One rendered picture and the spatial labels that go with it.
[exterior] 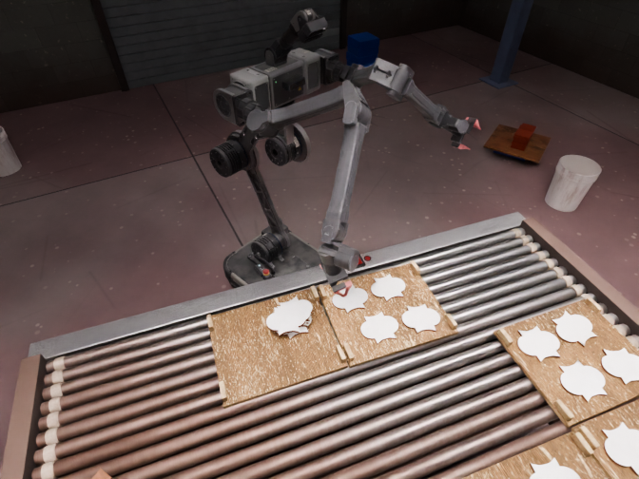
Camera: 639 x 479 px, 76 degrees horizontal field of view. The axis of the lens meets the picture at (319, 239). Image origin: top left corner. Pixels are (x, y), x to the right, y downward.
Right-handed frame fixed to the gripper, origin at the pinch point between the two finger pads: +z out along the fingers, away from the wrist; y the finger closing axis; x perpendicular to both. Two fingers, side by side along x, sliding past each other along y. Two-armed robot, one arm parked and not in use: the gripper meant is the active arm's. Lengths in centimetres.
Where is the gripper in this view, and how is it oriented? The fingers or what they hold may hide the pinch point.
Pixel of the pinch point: (338, 284)
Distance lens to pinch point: 144.4
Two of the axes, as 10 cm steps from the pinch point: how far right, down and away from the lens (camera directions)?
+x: -9.1, 4.1, -0.8
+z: 2.4, 6.6, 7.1
